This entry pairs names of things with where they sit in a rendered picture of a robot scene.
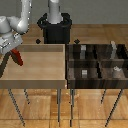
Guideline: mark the grey metal leg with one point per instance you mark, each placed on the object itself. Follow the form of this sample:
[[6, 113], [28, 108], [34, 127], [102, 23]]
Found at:
[[26, 96], [15, 106], [103, 95], [71, 106], [113, 106], [59, 105]]

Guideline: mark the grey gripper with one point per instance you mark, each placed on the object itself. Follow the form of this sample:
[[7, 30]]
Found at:
[[9, 41]]

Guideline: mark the light wooden bin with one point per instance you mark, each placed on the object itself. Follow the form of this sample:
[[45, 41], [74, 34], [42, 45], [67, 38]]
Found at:
[[36, 65]]

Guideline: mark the small grey block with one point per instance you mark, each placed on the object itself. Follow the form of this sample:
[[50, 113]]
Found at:
[[84, 73]]

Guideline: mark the pale grey object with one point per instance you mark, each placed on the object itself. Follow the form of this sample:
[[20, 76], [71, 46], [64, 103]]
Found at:
[[116, 71]]

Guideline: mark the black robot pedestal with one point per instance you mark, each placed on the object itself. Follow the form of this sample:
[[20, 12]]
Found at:
[[55, 31]]

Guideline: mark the dark compartment bin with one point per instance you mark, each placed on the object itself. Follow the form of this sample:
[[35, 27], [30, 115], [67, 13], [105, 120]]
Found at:
[[96, 65]]

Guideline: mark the tall grey object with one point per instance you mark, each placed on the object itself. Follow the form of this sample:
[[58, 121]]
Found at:
[[114, 49]]

